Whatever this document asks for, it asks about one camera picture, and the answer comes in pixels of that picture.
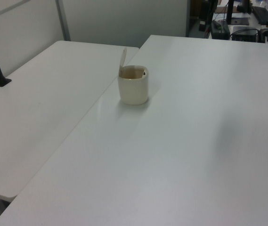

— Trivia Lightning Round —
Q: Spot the black electronics box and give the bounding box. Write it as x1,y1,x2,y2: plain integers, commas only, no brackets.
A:
229,25,260,42

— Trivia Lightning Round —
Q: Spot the brown cardboard box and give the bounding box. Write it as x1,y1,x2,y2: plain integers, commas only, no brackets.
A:
214,5,240,14

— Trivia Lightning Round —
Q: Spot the black monitor stand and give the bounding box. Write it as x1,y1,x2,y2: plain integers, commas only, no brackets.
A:
225,0,250,25

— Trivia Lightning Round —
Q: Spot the black keyboard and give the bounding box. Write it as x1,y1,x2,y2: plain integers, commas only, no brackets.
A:
251,6,268,27

